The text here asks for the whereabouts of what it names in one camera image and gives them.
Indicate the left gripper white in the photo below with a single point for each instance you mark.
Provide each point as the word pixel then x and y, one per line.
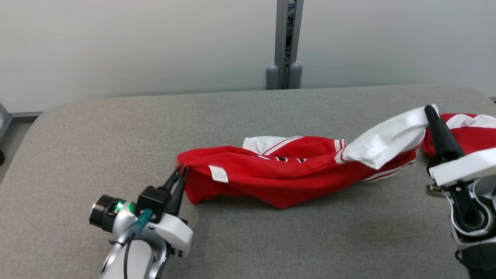
pixel 178 236

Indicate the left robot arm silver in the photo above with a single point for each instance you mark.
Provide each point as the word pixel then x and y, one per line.
pixel 135 263

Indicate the red white basketball jersey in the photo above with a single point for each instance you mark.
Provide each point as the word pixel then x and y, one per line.
pixel 271 174

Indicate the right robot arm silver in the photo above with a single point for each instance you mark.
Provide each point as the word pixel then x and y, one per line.
pixel 472 217

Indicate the grey metal post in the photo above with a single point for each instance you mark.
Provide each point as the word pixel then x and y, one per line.
pixel 285 38

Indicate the red shorts white stripe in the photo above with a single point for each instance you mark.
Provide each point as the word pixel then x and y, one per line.
pixel 476 135

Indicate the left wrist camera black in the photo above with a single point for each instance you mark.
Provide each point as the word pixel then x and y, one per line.
pixel 153 201

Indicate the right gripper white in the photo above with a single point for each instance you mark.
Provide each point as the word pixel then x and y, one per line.
pixel 465 168

